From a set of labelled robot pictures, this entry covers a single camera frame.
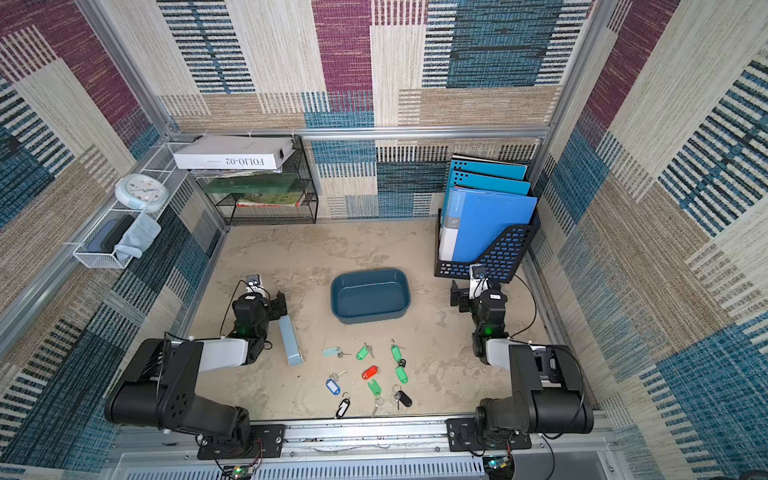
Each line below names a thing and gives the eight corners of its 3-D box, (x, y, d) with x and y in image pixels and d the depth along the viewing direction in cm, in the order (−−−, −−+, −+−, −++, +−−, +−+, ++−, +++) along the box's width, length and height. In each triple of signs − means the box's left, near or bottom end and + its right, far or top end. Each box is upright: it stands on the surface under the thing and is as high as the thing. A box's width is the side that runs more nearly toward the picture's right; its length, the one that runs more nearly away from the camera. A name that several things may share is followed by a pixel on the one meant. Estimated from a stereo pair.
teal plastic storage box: (331, 323, 96) (328, 313, 90) (337, 281, 106) (334, 269, 101) (410, 323, 95) (411, 313, 90) (408, 280, 106) (409, 269, 100)
